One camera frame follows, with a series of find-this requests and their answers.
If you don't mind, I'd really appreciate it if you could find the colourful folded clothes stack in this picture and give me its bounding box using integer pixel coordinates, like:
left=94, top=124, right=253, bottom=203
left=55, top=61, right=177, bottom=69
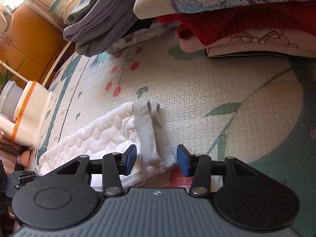
left=133, top=0, right=315, bottom=58

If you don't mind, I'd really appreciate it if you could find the white quilted baby garment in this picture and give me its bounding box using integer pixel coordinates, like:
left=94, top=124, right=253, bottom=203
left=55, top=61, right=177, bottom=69
left=35, top=101, right=177, bottom=189

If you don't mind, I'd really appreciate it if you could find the purple pink child stool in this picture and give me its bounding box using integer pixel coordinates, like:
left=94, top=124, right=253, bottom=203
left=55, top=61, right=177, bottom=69
left=16, top=150, right=31, bottom=167

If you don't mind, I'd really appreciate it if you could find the white plant pot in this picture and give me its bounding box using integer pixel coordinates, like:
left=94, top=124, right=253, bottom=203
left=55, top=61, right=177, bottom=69
left=0, top=80, right=23, bottom=118

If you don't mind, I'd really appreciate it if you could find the grey purple folded clothes stack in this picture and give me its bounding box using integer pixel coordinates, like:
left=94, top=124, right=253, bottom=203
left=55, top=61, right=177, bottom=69
left=63, top=0, right=183, bottom=57

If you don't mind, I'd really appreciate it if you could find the green potted plant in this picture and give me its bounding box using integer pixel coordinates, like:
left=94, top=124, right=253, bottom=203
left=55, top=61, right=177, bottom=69
left=1, top=60, right=22, bottom=91

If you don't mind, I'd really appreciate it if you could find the white plastic bucket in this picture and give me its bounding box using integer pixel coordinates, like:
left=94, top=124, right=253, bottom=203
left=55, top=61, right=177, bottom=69
left=48, top=0, right=80, bottom=25

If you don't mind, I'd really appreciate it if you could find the white orange potty seat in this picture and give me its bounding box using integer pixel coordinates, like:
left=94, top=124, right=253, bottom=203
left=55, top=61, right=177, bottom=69
left=1, top=81, right=53, bottom=149

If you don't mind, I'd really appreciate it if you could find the cartoon giraffe play mat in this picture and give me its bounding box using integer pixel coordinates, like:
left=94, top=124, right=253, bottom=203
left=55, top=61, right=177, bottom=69
left=34, top=32, right=315, bottom=236

